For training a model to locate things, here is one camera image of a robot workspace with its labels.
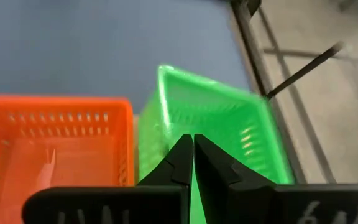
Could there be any black table frame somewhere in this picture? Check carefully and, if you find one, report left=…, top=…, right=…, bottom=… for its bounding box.
left=228, top=0, right=272, bottom=99

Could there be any green slotted plastic basket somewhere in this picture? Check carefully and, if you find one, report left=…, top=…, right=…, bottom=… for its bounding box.
left=137, top=64, right=295, bottom=224

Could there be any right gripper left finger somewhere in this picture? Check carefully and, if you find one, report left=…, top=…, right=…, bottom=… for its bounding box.
left=20, top=133, right=195, bottom=224

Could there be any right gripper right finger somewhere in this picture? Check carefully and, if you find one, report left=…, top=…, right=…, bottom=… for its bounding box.
left=194, top=133, right=358, bottom=224

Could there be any orange slotted plastic basket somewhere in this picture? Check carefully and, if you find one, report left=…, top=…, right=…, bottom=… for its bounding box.
left=0, top=95, right=135, bottom=224

